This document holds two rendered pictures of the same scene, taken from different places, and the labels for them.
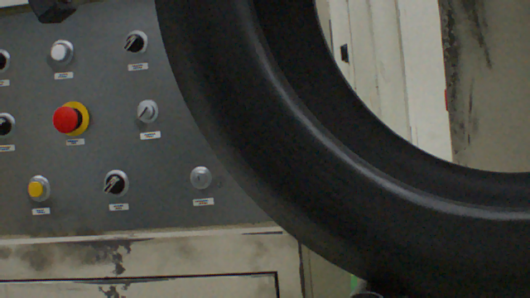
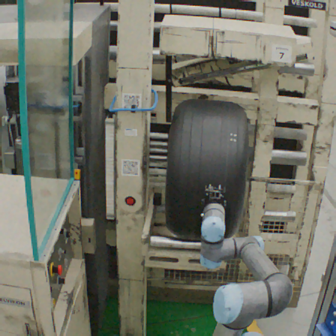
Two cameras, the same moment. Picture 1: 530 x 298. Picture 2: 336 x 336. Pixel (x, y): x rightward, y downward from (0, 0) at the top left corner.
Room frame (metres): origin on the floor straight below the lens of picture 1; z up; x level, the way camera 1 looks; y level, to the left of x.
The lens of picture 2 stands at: (1.45, 1.94, 2.35)
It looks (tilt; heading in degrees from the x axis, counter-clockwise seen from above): 27 degrees down; 261
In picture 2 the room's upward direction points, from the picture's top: 2 degrees clockwise
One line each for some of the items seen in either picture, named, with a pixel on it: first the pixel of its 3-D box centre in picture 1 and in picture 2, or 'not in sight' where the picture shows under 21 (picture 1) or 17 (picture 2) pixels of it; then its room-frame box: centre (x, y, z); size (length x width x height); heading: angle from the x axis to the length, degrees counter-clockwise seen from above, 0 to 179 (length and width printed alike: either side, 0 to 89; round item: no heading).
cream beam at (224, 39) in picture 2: not in sight; (229, 39); (0.79, -0.50, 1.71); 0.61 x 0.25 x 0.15; 167
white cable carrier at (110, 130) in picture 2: not in sight; (111, 169); (1.33, -0.27, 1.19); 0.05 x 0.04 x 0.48; 77
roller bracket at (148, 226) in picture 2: not in sight; (149, 223); (1.16, -0.28, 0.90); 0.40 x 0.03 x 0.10; 77
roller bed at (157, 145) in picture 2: not in sight; (150, 155); (1.11, -0.66, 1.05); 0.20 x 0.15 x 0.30; 167
